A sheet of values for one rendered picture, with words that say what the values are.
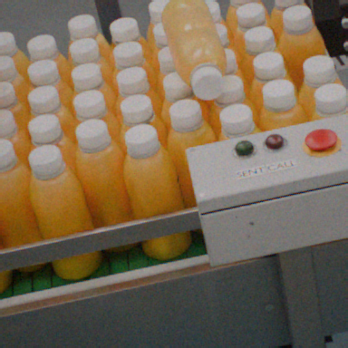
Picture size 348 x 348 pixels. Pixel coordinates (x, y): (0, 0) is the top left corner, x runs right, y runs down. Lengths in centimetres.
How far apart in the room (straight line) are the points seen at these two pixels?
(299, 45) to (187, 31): 19
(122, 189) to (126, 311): 16
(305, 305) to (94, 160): 31
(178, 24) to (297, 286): 37
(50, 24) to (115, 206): 256
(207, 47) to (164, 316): 35
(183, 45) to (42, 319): 39
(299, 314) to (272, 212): 20
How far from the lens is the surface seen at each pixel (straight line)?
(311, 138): 122
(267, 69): 141
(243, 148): 123
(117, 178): 138
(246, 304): 145
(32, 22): 397
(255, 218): 121
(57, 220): 137
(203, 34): 138
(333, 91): 135
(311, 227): 123
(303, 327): 138
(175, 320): 145
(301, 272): 132
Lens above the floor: 184
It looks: 36 degrees down
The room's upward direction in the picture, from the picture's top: 11 degrees counter-clockwise
